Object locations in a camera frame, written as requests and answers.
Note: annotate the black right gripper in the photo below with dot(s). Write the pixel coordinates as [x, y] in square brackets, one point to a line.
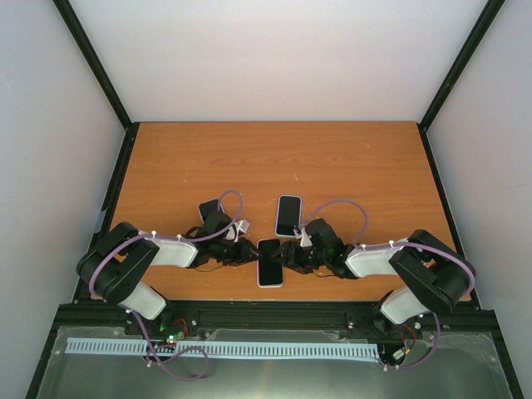
[293, 258]

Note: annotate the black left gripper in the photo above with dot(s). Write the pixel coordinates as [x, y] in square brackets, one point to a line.
[244, 253]

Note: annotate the pink phone case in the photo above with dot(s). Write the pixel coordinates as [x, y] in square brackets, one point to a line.
[270, 287]

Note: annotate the black phone face up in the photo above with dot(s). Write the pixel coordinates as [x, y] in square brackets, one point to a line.
[208, 210]

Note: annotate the purple phone case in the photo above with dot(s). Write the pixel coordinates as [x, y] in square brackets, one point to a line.
[199, 208]

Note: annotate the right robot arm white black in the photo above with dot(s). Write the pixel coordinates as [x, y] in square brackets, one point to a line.
[435, 277]

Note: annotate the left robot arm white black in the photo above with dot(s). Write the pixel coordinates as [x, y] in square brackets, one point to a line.
[115, 266]

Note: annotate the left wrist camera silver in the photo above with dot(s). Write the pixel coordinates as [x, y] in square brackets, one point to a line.
[237, 229]

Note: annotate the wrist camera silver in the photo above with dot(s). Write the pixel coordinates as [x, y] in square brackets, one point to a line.
[302, 236]
[237, 229]

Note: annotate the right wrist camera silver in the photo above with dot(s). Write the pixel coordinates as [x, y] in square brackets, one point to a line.
[302, 236]

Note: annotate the light blue cable duct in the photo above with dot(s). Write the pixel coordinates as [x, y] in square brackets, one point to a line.
[363, 352]

